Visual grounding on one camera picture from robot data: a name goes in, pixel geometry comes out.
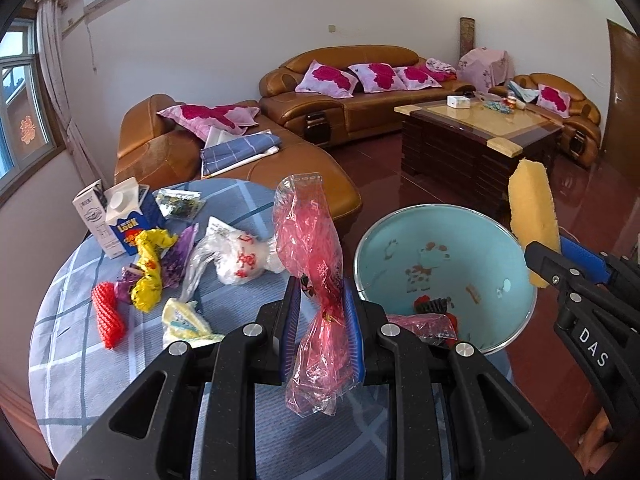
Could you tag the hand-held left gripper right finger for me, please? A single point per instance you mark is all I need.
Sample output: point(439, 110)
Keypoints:
point(356, 350)

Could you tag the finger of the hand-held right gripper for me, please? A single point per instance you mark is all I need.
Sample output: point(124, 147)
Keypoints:
point(587, 260)
point(550, 265)

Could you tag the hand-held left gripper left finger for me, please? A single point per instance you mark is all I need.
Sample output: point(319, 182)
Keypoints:
point(289, 350)

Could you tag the yellow foam sleeve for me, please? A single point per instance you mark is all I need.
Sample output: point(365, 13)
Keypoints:
point(532, 210)

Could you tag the red foil wrapper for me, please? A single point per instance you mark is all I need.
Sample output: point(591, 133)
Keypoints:
point(420, 327)

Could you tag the black foam net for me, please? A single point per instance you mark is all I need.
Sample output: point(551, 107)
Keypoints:
point(432, 305)

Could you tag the white plastic bag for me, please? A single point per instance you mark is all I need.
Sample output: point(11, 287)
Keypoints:
point(240, 260)

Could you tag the teal cartoon bucket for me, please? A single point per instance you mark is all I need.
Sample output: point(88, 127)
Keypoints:
point(450, 240)

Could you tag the pale yellow wrapper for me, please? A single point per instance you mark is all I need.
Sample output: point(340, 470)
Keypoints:
point(182, 322)

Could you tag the red clear plastic bag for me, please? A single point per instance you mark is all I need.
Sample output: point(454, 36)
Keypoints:
point(310, 240)

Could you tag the purple wrapper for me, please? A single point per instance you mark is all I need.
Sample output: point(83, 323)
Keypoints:
point(177, 260)

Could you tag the red foam net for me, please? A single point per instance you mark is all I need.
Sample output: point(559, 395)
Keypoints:
point(107, 317)

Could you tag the brown leather armchair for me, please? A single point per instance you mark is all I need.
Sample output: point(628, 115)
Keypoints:
point(582, 127)

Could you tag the dark wooden coffee table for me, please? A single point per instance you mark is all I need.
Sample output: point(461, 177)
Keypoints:
point(450, 160)

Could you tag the pink floral pillow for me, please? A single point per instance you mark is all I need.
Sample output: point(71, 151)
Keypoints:
point(554, 100)
point(417, 77)
point(325, 79)
point(205, 117)
point(375, 77)

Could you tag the light blue cloth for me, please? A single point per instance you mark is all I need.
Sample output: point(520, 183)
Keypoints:
point(522, 91)

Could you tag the brown wooden door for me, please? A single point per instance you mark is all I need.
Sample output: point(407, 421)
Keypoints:
point(625, 85)

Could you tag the brown leather chaise sofa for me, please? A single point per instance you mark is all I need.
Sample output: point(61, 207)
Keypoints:
point(310, 170)

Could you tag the clear printed snack packet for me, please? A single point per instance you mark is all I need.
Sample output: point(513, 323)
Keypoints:
point(180, 205)

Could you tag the white tissue box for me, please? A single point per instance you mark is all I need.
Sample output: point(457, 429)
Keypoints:
point(458, 102)

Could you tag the blue and white milk carton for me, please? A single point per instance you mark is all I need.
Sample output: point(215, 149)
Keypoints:
point(135, 230)

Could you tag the folded blue plaid sheet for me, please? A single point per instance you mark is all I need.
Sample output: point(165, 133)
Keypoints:
point(240, 152)

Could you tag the pink floral cloth cover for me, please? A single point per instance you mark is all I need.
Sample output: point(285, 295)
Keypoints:
point(487, 67)

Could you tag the blue plaid tablecloth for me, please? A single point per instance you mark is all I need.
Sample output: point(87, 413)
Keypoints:
point(75, 360)

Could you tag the white folded cloth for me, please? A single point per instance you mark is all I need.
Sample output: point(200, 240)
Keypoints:
point(217, 137)

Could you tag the pink floral folded blanket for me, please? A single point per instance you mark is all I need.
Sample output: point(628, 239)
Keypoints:
point(440, 67)

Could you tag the brown leather three-seat sofa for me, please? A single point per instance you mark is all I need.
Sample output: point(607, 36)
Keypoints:
point(365, 115)

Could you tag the tall patterned column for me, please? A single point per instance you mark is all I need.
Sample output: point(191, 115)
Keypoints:
point(468, 37)

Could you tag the red paper window decoration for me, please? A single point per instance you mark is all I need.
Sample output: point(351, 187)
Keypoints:
point(28, 130)

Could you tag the beige curtain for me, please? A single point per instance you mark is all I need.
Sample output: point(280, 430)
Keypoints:
point(60, 75)

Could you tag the window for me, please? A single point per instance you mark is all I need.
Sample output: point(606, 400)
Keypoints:
point(25, 100)

